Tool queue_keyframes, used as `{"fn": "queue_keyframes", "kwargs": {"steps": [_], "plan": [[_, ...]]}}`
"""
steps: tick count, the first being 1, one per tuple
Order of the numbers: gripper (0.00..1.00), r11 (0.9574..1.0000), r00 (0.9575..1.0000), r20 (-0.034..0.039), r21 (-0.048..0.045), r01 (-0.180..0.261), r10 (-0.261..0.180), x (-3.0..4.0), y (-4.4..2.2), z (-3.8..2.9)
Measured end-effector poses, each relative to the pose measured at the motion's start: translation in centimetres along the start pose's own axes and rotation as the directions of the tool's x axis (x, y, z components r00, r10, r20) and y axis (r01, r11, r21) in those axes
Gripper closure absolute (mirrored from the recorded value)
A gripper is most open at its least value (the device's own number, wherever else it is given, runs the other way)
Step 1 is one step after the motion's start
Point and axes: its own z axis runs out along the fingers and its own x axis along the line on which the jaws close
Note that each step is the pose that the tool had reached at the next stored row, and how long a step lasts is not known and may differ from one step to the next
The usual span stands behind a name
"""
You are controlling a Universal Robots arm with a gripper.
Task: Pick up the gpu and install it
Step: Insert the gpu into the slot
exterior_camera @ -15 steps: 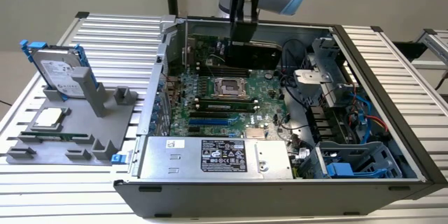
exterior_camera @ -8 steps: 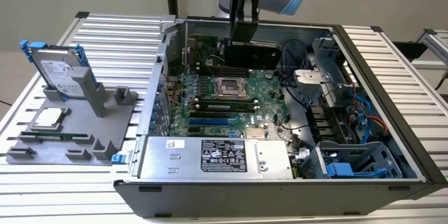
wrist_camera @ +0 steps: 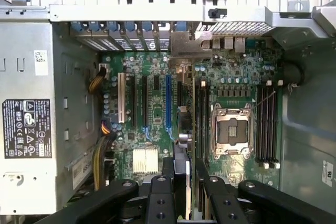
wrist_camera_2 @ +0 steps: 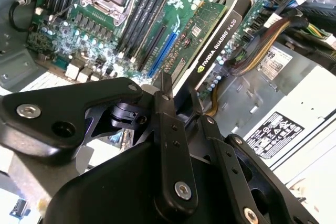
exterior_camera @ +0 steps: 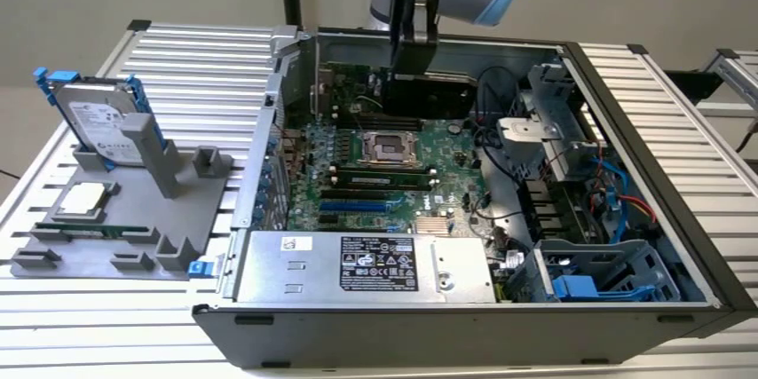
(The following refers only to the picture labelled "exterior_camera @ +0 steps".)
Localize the black RAM slot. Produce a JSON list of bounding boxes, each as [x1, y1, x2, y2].
[[338, 119, 424, 126], [335, 162, 432, 170], [335, 169, 434, 177], [338, 114, 423, 122], [338, 124, 426, 131]]

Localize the CPU socket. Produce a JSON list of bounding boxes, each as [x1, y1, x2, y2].
[[354, 130, 419, 165]]

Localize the silver metal drive cage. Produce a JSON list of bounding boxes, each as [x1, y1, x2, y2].
[[495, 63, 603, 183]]

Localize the green motherboard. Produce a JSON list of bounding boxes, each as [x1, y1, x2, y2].
[[283, 110, 490, 236]]

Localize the installed green RAM stick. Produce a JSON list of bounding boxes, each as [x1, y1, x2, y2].
[[338, 176, 432, 186]]

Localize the long black expansion slot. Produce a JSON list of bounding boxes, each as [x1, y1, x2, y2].
[[322, 189, 395, 201]]

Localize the blue expansion slot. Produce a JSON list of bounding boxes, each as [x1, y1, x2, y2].
[[322, 201, 390, 214]]

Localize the silver chipset heatsink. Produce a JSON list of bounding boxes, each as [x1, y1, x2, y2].
[[414, 217, 455, 236]]

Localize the hard disk in blue carrier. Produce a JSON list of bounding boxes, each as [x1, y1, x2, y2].
[[33, 67, 164, 174]]

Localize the grey plastic disk bay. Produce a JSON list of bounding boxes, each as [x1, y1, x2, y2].
[[508, 239, 682, 304]]

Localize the silver power supply unit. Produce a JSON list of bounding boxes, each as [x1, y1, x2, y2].
[[234, 231, 499, 304]]

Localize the grey parts rack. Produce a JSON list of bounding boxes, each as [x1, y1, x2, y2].
[[9, 113, 238, 281]]

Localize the blue case latch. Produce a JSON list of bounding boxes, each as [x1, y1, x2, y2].
[[186, 256, 216, 280]]

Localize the blue disk bay latch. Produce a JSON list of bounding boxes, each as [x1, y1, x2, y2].
[[550, 274, 658, 303]]

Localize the silver CPU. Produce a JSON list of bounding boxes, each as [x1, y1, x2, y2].
[[57, 183, 113, 216]]

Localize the loose green RAM stick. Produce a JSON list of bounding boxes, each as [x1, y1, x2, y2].
[[35, 222, 152, 236]]

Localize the open grey PC case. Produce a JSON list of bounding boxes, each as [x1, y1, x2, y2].
[[192, 26, 758, 369]]

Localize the aluminium side frame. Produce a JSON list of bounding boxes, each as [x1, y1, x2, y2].
[[695, 48, 758, 121]]

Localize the blue data wire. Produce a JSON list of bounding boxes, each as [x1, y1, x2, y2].
[[591, 154, 633, 242]]

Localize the red and yellow wires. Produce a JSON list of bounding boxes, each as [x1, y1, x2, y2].
[[618, 194, 658, 223]]

